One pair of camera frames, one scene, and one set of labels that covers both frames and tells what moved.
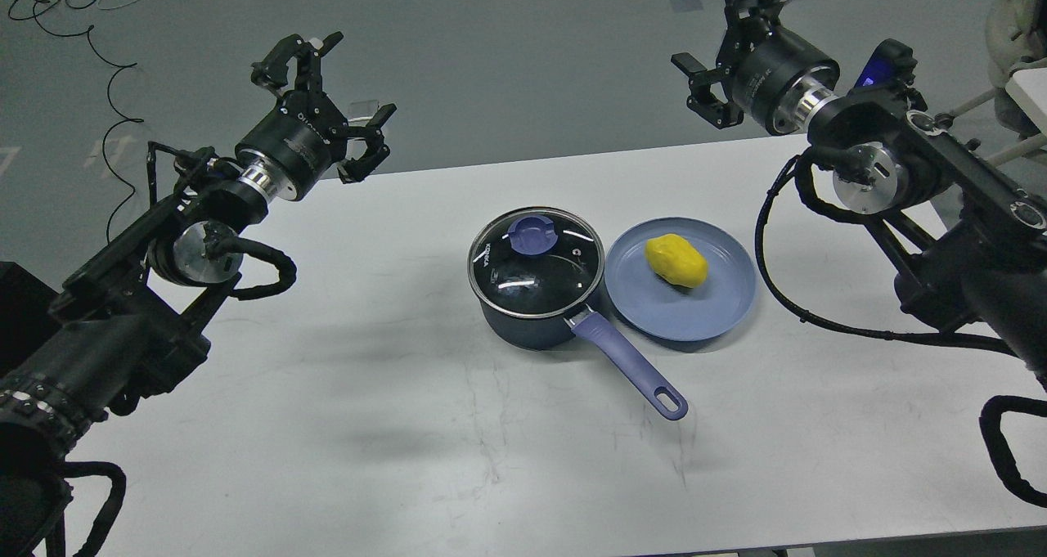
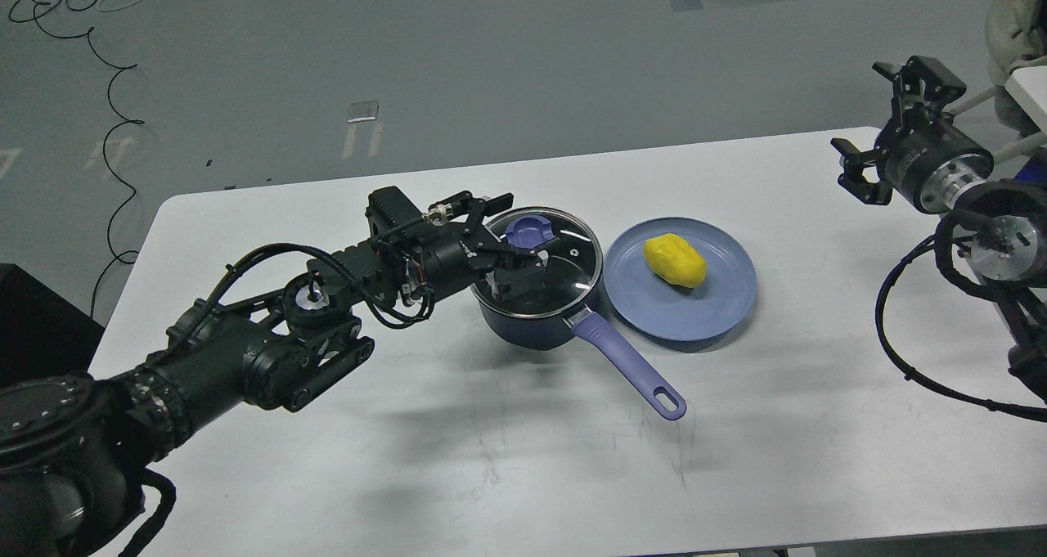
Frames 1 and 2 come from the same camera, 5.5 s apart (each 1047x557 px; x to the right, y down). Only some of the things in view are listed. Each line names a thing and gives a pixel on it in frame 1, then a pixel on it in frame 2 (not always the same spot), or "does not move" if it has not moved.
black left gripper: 290,149 to 454,258
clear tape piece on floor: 361,112 does not move
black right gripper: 780,79 to 924,154
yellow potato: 676,260 does not move
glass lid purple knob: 532,235 does not move
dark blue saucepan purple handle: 532,333 does not move
